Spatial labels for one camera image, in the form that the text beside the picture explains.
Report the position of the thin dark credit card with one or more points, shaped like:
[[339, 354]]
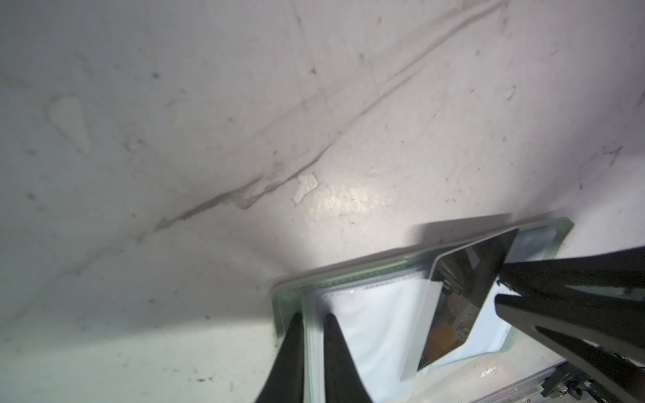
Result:
[[466, 274]]

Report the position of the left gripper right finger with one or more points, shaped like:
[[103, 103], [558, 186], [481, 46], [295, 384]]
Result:
[[342, 382]]

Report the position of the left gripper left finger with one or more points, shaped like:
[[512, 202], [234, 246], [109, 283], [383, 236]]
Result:
[[285, 383]]

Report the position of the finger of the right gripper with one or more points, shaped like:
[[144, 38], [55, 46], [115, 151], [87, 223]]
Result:
[[597, 337], [616, 275]]

